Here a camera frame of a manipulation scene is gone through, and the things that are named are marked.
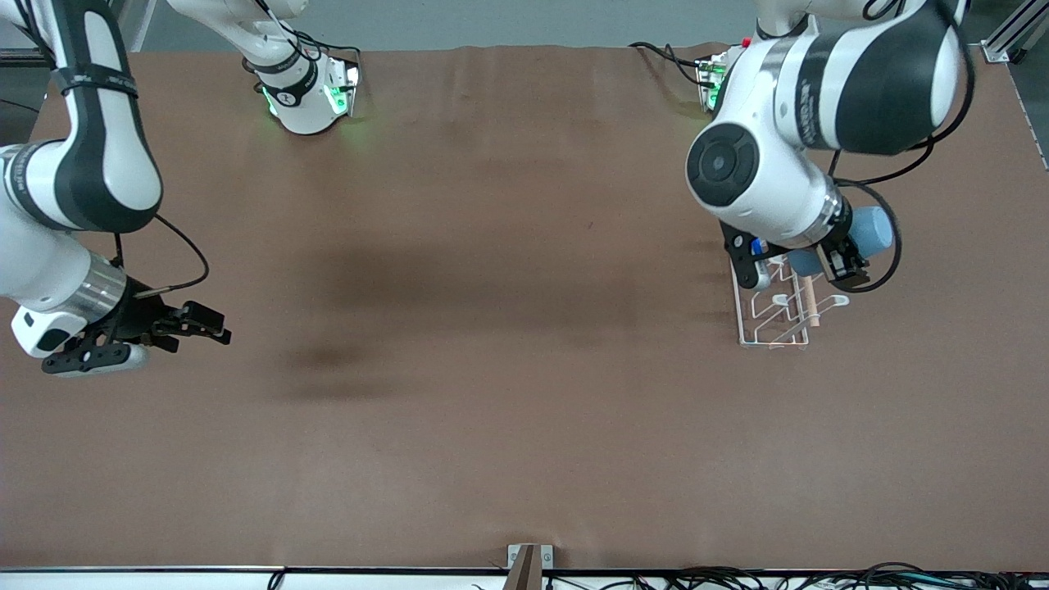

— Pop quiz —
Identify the blue plastic cup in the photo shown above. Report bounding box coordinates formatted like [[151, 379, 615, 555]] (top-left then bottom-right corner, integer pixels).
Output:
[[788, 206, 894, 276]]

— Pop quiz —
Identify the brown table mat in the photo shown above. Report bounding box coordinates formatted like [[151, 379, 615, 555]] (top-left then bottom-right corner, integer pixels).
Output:
[[0, 43, 1049, 572]]

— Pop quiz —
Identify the brown wooden post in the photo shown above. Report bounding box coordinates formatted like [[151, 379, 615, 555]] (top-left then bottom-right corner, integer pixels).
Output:
[[502, 545, 542, 590]]

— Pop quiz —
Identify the small metal bracket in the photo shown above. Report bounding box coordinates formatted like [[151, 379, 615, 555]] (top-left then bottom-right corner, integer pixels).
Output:
[[507, 544, 555, 570]]

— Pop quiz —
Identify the black base cable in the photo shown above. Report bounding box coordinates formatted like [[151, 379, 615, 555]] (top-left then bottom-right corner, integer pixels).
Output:
[[629, 41, 714, 87], [291, 31, 363, 70]]

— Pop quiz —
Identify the black left base cable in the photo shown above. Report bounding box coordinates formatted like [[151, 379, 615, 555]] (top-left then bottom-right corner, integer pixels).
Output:
[[629, 41, 714, 87]]

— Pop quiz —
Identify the white wire cup rack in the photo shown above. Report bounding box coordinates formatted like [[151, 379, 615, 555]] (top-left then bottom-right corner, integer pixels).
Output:
[[732, 254, 851, 352]]

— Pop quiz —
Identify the black right base cable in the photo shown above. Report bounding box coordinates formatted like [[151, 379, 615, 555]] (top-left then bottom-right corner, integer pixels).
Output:
[[291, 31, 363, 70]]

